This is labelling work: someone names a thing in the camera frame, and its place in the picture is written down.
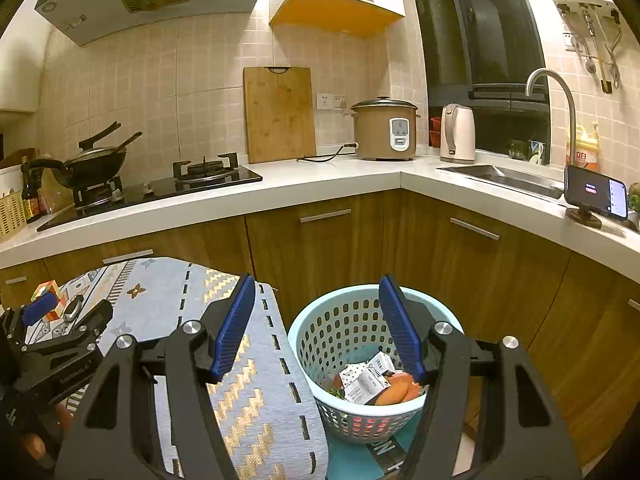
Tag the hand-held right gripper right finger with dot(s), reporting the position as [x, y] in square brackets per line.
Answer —
[400, 330]

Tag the colourful puzzle cube tower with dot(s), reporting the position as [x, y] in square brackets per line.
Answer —
[50, 292]

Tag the metal water heater pipes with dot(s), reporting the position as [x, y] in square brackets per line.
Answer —
[607, 60]

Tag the yellow dish soap bottle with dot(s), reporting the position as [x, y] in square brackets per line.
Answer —
[582, 152]

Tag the glass jar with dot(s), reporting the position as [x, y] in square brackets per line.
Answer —
[517, 150]

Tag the grey range hood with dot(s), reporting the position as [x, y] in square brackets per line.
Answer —
[100, 10]

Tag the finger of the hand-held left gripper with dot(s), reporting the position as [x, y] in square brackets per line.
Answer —
[85, 322]
[40, 307]

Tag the light blue plastic basket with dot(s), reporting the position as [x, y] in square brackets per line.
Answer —
[330, 325]

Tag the white wall outlet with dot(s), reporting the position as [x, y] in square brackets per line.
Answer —
[331, 101]

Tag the dark sauce bottle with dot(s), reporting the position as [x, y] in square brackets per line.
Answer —
[30, 195]

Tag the metal kitchen faucet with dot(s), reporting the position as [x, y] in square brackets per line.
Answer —
[570, 105]

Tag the wooden base cabinet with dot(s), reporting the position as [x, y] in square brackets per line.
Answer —
[400, 240]

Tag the orange bread roll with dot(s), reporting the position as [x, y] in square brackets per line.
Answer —
[392, 392]

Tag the cream electric kettle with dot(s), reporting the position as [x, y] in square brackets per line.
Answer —
[457, 135]

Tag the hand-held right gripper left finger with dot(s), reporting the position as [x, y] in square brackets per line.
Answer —
[232, 330]

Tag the beige slatted basket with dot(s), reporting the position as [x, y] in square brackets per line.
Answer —
[11, 217]

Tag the steel kitchen sink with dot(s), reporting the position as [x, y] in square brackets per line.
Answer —
[500, 177]

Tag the person's left hand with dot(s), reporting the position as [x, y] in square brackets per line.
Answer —
[62, 417]

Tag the grey patterned tablecloth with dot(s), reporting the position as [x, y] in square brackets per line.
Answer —
[160, 290]

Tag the brown rice cooker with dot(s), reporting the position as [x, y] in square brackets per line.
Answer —
[375, 132]

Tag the red container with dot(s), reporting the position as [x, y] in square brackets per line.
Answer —
[435, 132]

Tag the black wok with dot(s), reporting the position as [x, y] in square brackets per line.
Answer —
[97, 162]

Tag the black gas stove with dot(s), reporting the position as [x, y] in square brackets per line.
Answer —
[165, 195]

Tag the dark window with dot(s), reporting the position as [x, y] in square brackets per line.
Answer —
[480, 35]

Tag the wooden cutting board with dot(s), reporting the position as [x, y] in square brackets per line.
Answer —
[280, 115]

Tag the black smartphone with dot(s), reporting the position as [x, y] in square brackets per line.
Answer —
[592, 190]

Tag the black phone stand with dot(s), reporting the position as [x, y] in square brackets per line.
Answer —
[582, 217]

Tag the small crushed white carton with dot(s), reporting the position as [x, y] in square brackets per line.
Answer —
[360, 387]

